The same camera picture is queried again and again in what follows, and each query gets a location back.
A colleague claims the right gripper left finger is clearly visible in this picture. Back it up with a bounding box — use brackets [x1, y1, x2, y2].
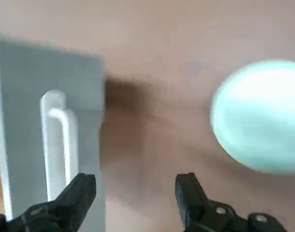
[0, 173, 97, 232]

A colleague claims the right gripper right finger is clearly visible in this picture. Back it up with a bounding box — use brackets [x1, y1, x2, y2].
[175, 172, 292, 232]

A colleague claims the mint green plate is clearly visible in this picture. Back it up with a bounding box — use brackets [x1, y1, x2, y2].
[210, 59, 295, 174]

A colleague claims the gray drawer with white handle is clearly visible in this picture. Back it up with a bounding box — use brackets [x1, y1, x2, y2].
[0, 31, 106, 232]

